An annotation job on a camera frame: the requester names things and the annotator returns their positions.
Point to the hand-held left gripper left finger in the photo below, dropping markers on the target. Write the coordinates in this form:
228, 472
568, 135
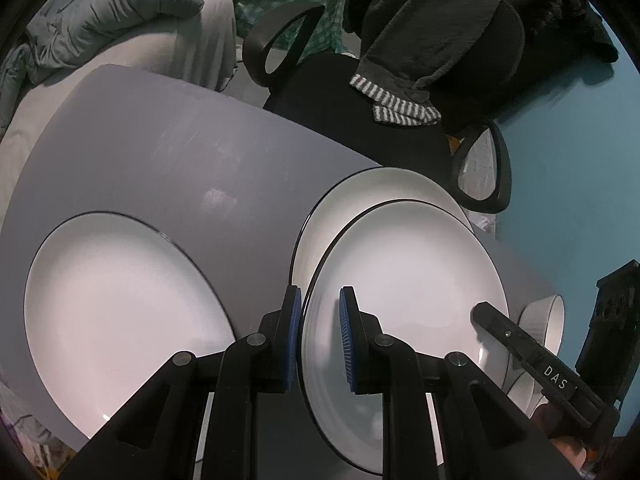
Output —
292, 345

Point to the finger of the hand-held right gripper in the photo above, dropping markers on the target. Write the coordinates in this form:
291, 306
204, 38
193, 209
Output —
612, 320
505, 332

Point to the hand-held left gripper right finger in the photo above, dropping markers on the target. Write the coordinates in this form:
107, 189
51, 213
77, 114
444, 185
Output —
347, 345

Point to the white black-rimmed bowl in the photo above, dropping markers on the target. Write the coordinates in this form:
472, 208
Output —
542, 322
525, 390

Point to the large white black-rimmed plate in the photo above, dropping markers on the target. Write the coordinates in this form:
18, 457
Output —
415, 280
125, 305
345, 210

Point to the person's right hand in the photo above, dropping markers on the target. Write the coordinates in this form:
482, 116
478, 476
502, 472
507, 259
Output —
562, 440

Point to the black office chair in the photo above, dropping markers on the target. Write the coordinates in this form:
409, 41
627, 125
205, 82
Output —
350, 110

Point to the beige sofa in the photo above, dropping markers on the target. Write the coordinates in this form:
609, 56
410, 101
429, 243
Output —
200, 45

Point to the dark grey robe striped cuffs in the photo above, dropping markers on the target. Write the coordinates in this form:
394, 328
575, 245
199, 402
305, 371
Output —
425, 25

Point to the black garment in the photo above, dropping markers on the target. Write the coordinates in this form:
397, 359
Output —
560, 5

